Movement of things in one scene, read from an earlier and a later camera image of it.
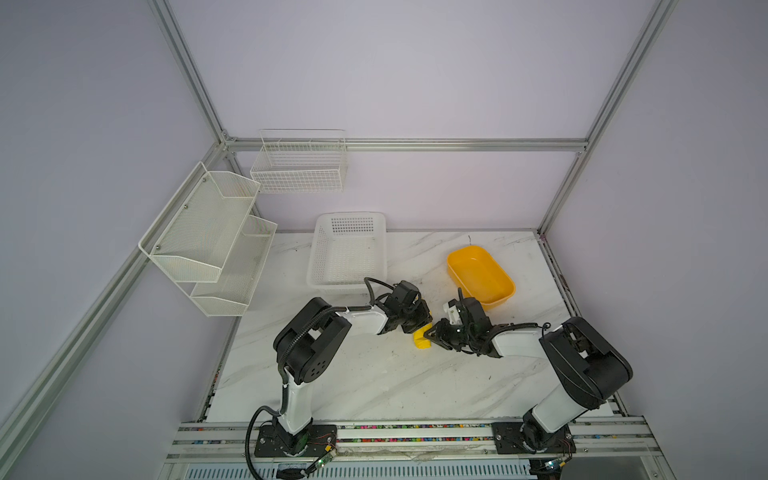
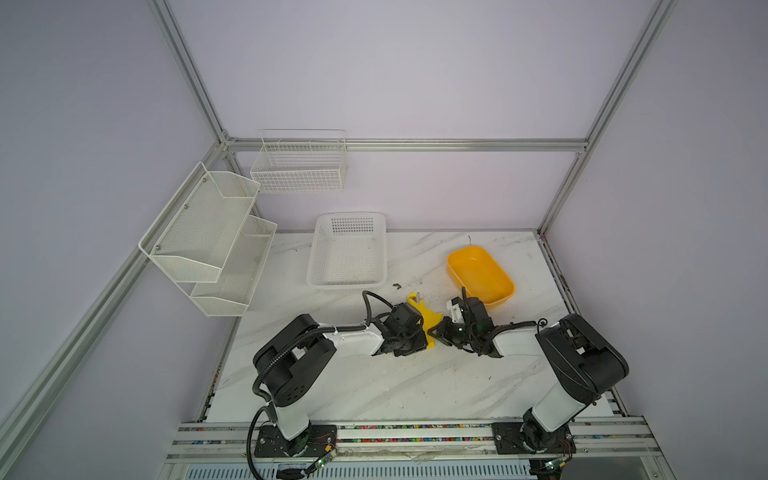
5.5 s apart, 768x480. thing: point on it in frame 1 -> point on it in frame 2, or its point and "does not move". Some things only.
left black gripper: (425, 317) -> (419, 345)
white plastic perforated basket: (344, 249) does not move
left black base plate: (272, 440) does not move
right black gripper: (440, 333) does not move
